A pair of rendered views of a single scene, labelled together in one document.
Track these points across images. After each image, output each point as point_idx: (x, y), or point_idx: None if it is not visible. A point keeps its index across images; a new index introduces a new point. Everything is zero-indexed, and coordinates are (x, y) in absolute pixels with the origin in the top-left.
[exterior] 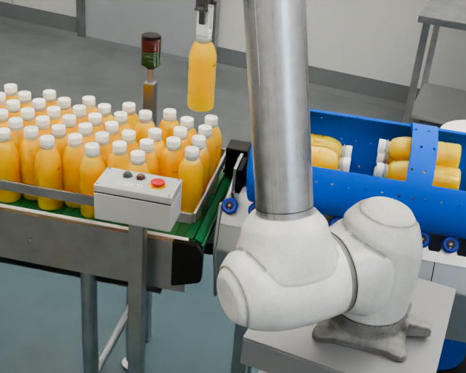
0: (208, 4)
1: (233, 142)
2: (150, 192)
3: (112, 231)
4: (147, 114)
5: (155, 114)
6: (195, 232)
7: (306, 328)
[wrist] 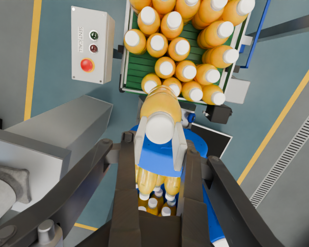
0: (183, 161)
1: (224, 111)
2: (75, 61)
3: (124, 30)
4: (220, 32)
5: (291, 34)
6: (133, 87)
7: None
